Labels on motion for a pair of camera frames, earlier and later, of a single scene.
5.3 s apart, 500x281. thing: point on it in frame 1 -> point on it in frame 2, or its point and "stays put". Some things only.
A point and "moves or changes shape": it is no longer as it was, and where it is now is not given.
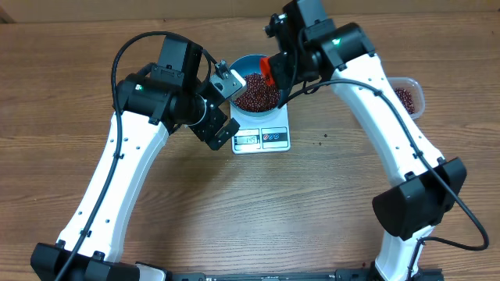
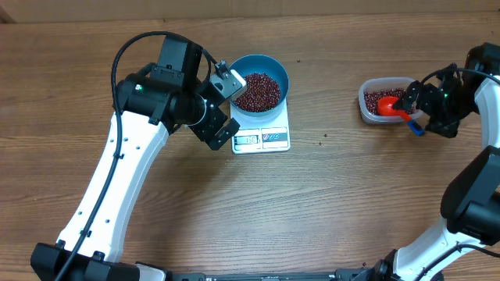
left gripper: (207, 132) stays put
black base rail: (362, 274) stays put
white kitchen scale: (252, 137) stays put
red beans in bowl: (259, 94) stays put
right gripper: (282, 72) -> (423, 103)
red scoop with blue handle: (266, 69) moves or changes shape
